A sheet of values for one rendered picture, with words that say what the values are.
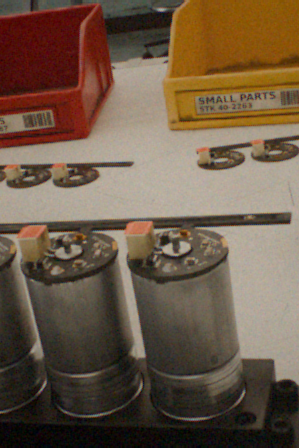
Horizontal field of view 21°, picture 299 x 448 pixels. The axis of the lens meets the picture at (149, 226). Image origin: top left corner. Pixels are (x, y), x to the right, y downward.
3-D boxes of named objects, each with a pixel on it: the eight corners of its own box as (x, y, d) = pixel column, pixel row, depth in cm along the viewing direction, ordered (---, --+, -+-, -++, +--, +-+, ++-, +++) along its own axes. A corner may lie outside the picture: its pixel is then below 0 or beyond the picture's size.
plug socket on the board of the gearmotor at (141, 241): (159, 259, 19) (155, 234, 19) (125, 260, 20) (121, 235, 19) (166, 244, 20) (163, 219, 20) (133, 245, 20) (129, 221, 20)
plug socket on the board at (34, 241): (51, 262, 20) (45, 238, 20) (19, 262, 20) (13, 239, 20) (61, 247, 21) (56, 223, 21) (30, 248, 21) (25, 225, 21)
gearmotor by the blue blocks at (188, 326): (242, 450, 20) (218, 270, 18) (147, 446, 21) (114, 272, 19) (253, 389, 23) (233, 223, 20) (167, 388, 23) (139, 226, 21)
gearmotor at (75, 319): (134, 445, 21) (100, 273, 19) (47, 442, 22) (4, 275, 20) (155, 387, 23) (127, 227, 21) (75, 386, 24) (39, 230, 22)
